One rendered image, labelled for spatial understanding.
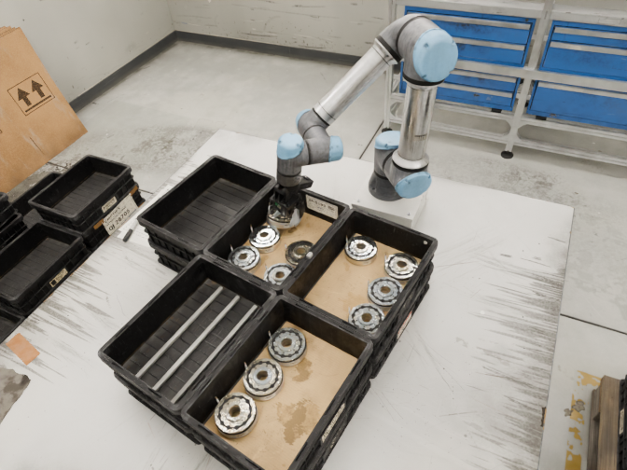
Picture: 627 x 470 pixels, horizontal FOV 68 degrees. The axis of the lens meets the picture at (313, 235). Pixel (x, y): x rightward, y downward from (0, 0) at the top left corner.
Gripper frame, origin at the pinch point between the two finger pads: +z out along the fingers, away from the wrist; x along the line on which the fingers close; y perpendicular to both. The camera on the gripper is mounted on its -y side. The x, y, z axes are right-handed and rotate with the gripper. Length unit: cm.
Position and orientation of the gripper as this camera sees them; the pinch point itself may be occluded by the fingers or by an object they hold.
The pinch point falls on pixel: (290, 218)
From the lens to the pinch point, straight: 159.4
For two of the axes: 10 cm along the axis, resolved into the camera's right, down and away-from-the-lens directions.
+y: -5.5, 6.2, -5.6
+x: 8.4, 4.6, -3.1
